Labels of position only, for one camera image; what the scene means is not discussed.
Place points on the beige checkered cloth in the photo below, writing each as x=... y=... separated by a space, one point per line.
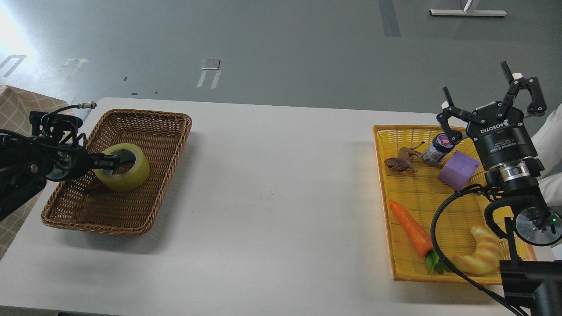
x=15 y=106

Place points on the orange toy carrot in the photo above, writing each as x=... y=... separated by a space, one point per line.
x=420 y=239

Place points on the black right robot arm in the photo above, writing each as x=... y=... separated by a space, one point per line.
x=517 y=207

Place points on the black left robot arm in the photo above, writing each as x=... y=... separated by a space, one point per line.
x=26 y=160

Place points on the yellow clear tape roll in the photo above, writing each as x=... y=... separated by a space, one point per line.
x=132 y=178

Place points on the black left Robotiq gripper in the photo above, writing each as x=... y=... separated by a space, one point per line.
x=75 y=164

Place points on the toy croissant bread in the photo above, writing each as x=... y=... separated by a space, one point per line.
x=486 y=257

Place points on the purple foam block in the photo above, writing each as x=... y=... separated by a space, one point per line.
x=458 y=170

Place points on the brown wicker basket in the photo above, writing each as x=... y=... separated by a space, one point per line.
x=86 y=204

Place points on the white metal stand base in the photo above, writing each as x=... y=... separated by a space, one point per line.
x=469 y=9

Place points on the small jar with dark lid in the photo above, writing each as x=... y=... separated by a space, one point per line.
x=439 y=147

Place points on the yellow plastic woven basket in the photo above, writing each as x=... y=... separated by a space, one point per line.
x=421 y=194

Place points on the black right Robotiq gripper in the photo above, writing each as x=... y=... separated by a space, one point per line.
x=500 y=138

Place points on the brown toy frog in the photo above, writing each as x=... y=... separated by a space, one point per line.
x=400 y=165

